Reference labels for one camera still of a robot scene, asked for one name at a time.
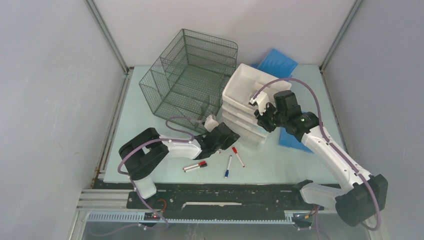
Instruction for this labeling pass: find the green wire mesh basket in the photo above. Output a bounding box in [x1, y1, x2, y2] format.
[139, 28, 238, 133]

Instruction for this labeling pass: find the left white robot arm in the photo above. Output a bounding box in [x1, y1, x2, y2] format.
[117, 122, 240, 208]

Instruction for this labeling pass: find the black cap marker lower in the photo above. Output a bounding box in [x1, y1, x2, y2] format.
[184, 163, 208, 173]

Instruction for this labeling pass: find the blue folder at right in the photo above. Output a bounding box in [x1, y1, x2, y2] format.
[278, 127, 313, 154]

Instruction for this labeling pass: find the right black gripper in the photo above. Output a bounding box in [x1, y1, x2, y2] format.
[254, 101, 287, 133]

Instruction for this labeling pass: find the blue cap whiteboard marker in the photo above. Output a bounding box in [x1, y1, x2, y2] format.
[224, 155, 233, 179]

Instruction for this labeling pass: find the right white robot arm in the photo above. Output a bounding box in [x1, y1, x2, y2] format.
[249, 90, 388, 227]

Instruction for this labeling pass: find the black front rail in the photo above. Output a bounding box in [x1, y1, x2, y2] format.
[127, 181, 327, 223]

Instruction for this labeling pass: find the red cap marker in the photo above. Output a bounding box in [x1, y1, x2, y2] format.
[231, 146, 246, 168]
[183, 161, 207, 171]

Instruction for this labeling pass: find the blue folder at back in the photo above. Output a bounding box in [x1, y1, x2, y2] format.
[250, 48, 298, 78]

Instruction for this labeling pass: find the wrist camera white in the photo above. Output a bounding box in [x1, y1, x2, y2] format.
[203, 114, 219, 132]
[248, 91, 274, 116]

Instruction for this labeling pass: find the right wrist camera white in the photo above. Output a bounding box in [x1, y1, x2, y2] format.
[248, 91, 274, 116]

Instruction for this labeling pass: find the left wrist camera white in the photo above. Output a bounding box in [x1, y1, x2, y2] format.
[203, 114, 219, 132]

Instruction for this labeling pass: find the white plastic drawer organizer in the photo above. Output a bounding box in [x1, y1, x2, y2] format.
[221, 63, 292, 147]

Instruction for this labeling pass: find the blue folder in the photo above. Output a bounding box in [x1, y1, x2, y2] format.
[278, 127, 313, 154]
[250, 48, 298, 78]

